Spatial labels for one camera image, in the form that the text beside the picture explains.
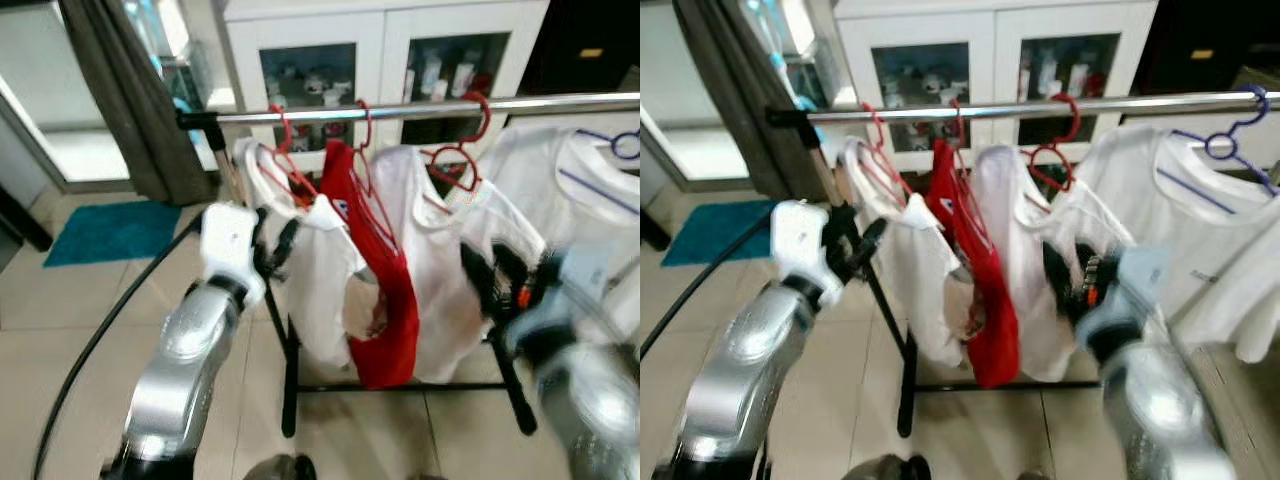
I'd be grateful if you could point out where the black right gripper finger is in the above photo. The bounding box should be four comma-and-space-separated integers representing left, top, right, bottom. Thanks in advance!
462, 242, 501, 313
495, 242, 533, 293
1044, 242, 1079, 313

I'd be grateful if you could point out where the thin white t-shirt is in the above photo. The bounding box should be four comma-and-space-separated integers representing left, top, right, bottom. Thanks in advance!
370, 145, 550, 385
970, 145, 1112, 384

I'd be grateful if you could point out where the red plastic hanger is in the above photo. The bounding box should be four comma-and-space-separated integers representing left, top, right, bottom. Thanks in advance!
418, 92, 494, 217
1028, 93, 1084, 194

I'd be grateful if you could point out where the thin red hanger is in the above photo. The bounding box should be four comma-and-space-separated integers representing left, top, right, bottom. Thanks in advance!
262, 103, 320, 210
858, 103, 914, 207
946, 98, 1002, 251
350, 98, 402, 252

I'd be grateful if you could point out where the purple hanger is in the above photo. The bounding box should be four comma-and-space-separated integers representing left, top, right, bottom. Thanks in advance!
558, 128, 641, 217
1155, 85, 1280, 217

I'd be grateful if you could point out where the white printed shirt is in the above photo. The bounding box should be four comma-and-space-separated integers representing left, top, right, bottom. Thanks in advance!
835, 137, 964, 370
232, 137, 367, 370

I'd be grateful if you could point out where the red t-shirt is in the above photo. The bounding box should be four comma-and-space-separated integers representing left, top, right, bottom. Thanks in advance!
320, 140, 422, 392
928, 140, 1022, 390

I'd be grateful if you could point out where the white t-shirt small logo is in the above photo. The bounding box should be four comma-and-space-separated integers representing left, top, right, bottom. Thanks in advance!
1075, 125, 1280, 364
480, 125, 641, 347

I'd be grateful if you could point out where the teal floor mat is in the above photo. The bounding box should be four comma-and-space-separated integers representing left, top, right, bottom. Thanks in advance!
42, 200, 184, 269
660, 200, 777, 268

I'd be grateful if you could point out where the grey curtain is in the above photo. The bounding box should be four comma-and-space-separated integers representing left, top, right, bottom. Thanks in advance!
675, 0, 832, 207
60, 0, 217, 207

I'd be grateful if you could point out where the metal clothes rack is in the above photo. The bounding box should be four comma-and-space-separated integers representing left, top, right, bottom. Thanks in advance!
765, 92, 1280, 440
178, 92, 641, 437

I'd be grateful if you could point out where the grey robot left foot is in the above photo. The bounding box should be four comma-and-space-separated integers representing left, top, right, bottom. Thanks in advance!
240, 453, 317, 480
850, 455, 937, 480

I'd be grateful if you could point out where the white glass-door cabinet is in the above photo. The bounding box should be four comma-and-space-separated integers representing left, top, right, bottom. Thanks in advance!
222, 0, 552, 177
835, 0, 1162, 177

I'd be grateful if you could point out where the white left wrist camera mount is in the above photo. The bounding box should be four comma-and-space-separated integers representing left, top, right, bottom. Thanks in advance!
770, 200, 837, 297
198, 203, 264, 292

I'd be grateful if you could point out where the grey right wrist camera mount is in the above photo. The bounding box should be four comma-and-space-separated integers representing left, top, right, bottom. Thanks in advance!
1075, 245, 1174, 337
505, 245, 612, 352

